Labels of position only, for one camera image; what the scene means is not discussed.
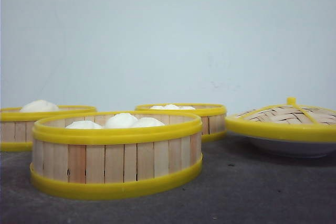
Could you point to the white steamed bun left front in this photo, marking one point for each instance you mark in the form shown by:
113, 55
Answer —
84, 124

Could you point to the white steamed bun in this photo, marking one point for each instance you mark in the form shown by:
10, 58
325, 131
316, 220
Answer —
84, 124
120, 121
147, 122

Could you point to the white steamed bun right front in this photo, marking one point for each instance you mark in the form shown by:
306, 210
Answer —
147, 122

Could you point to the bamboo steamer basket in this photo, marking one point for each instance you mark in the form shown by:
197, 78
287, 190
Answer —
99, 164
17, 126
212, 115

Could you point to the white steamed buns back basket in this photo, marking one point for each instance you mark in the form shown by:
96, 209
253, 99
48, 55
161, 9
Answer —
171, 107

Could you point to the white steamed bun left basket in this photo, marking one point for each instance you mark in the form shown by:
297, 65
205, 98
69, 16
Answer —
39, 106

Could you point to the white steamed bun middle front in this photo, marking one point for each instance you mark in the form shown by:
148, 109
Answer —
120, 121

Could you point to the white plate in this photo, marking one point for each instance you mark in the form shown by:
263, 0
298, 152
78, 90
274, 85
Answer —
293, 148

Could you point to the woven bamboo steamer lid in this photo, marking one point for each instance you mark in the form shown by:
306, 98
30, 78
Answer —
289, 122

